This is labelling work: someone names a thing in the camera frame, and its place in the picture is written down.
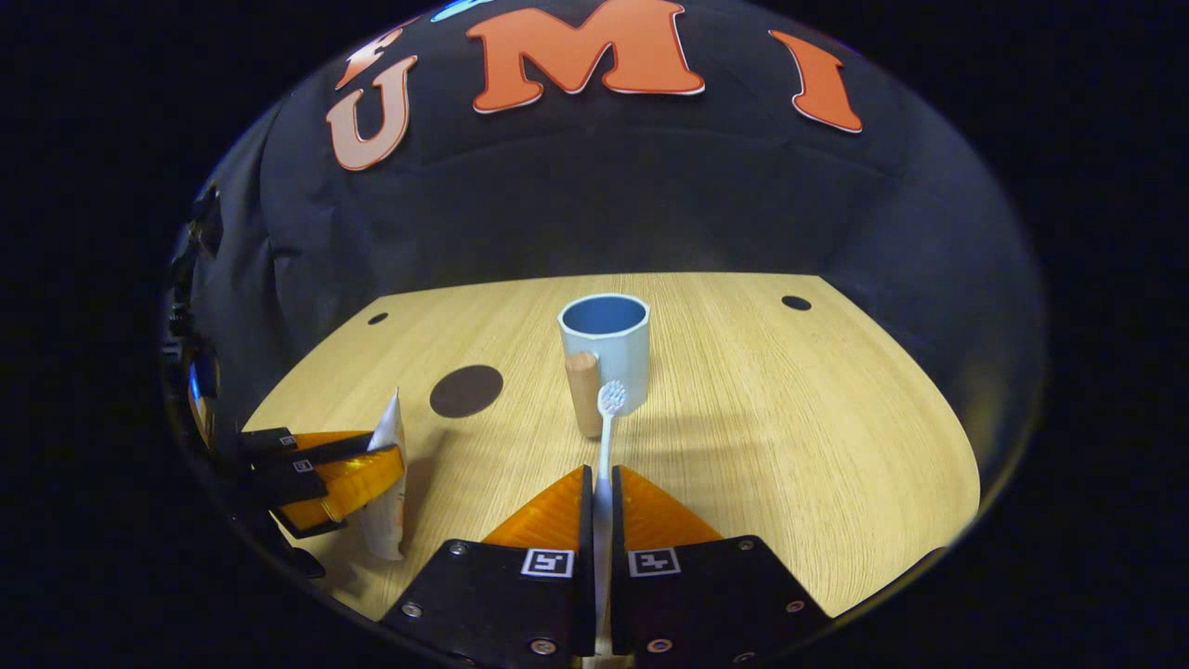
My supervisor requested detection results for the white toothpaste tube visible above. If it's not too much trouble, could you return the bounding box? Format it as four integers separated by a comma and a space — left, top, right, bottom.
358, 388, 410, 561

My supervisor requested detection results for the black backdrop cloth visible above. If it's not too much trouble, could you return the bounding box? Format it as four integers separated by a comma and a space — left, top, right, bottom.
181, 0, 1046, 484

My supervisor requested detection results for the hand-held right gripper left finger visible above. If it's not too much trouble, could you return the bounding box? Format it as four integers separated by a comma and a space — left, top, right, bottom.
381, 465, 595, 662

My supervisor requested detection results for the dark brown round coaster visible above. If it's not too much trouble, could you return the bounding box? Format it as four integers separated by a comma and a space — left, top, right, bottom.
429, 364, 504, 419

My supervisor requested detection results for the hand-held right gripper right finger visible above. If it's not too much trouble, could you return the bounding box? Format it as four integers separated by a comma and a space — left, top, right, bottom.
610, 465, 832, 664

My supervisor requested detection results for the blue cup with wooden handle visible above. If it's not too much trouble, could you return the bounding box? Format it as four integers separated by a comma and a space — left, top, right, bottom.
557, 293, 651, 439

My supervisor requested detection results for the wooden desktop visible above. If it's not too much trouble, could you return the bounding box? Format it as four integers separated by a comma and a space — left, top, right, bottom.
243, 271, 981, 623

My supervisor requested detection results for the white toothbrush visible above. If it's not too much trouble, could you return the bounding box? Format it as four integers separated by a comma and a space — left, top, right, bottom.
592, 379, 629, 656

